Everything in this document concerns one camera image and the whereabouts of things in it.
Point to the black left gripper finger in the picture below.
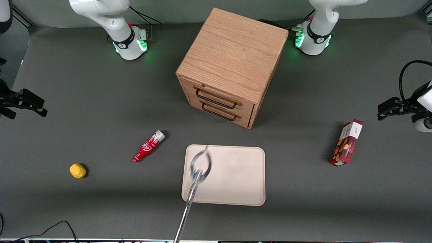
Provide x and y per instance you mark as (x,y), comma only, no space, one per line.
(418,118)
(389,107)

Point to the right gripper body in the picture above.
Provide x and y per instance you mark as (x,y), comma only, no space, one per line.
(7,98)

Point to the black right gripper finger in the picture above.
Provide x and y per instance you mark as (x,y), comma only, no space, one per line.
(7,113)
(33,100)

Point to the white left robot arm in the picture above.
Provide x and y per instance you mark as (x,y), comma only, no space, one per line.
(319,32)

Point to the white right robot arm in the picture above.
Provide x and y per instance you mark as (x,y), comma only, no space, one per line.
(114,23)

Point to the oak wooden drawer cabinet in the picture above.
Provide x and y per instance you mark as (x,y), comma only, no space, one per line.
(233,50)

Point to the red cookie box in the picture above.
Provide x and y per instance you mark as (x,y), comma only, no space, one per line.
(347,143)

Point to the yellow lemon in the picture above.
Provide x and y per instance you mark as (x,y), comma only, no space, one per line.
(77,170)

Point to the red cola bottle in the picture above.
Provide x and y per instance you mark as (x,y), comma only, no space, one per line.
(146,147)

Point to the beige rectangular tray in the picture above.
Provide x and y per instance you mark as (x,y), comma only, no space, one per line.
(236,175)

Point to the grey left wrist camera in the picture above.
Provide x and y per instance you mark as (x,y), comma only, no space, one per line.
(424,125)

